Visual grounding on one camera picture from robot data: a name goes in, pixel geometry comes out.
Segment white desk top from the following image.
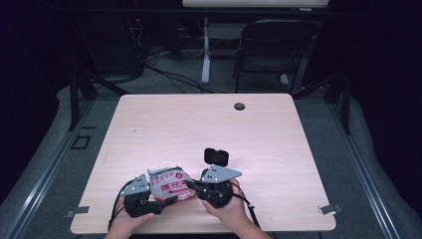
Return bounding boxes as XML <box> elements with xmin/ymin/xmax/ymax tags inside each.
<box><xmin>181</xmin><ymin>0</ymin><xmax>330</xmax><ymax>9</ymax></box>

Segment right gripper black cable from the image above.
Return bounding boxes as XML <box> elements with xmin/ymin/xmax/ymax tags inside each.
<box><xmin>231</xmin><ymin>181</ymin><xmax>262</xmax><ymax>229</ymax></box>

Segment pink and white plastic bag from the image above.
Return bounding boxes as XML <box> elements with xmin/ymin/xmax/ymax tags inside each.
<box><xmin>146</xmin><ymin>165</ymin><xmax>197</xmax><ymax>203</ymax></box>

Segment grey table corner bracket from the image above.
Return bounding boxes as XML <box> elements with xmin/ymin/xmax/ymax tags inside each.
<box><xmin>64</xmin><ymin>205</ymin><xmax>91</xmax><ymax>219</ymax></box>
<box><xmin>317</xmin><ymin>202</ymin><xmax>342</xmax><ymax>215</ymax></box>

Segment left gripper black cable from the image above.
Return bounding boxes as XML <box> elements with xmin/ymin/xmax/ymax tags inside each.
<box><xmin>107</xmin><ymin>179</ymin><xmax>134</xmax><ymax>231</ymax></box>

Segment black folding chair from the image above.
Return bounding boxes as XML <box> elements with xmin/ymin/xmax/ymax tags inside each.
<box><xmin>232</xmin><ymin>18</ymin><xmax>317</xmax><ymax>96</ymax></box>

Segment white desk leg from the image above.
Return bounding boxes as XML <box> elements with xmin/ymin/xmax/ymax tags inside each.
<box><xmin>200</xmin><ymin>16</ymin><xmax>213</xmax><ymax>86</ymax></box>

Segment clear jar with black lid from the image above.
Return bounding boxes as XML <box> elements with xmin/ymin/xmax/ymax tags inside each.
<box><xmin>203</xmin><ymin>147</ymin><xmax>230</xmax><ymax>168</ymax></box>

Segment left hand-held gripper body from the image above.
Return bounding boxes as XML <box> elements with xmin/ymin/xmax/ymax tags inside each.
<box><xmin>119</xmin><ymin>173</ymin><xmax>167</xmax><ymax>219</ymax></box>

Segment dark equipment with red light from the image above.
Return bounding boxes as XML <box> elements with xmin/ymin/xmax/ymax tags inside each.
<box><xmin>122</xmin><ymin>14</ymin><xmax>148</xmax><ymax>79</ymax></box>

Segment black floor cables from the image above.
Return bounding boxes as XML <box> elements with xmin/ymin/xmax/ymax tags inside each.
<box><xmin>144</xmin><ymin>46</ymin><xmax>222</xmax><ymax>95</ymax></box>

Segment black metal stand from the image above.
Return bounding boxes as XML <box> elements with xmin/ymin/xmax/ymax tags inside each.
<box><xmin>67</xmin><ymin>69</ymin><xmax>129</xmax><ymax>131</ymax></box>
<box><xmin>292</xmin><ymin>70</ymin><xmax>353</xmax><ymax>135</ymax></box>

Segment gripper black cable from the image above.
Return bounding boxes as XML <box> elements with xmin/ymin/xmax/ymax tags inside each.
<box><xmin>107</xmin><ymin>179</ymin><xmax>134</xmax><ymax>231</ymax></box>
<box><xmin>231</xmin><ymin>181</ymin><xmax>262</xmax><ymax>229</ymax></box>

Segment person's left hand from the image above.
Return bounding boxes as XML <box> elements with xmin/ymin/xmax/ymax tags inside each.
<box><xmin>108</xmin><ymin>194</ymin><xmax>156</xmax><ymax>239</ymax></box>

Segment person's right hand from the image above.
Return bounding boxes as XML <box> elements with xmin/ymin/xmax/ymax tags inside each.
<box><xmin>201</xmin><ymin>178</ymin><xmax>254</xmax><ymax>231</ymax></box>

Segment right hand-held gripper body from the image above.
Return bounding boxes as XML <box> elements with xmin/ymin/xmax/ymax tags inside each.
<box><xmin>194</xmin><ymin>164</ymin><xmax>243</xmax><ymax>210</ymax></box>

